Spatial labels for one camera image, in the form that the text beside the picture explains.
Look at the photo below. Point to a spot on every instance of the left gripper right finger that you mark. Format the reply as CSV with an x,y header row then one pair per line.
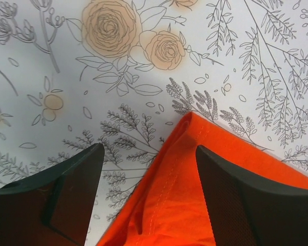
x,y
245,208

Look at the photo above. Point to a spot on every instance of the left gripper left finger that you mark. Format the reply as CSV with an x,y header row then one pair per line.
x,y
54,206

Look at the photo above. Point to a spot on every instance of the orange t-shirt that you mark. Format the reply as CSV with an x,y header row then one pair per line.
x,y
168,206

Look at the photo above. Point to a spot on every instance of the floral patterned table mat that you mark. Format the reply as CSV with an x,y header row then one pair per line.
x,y
124,72

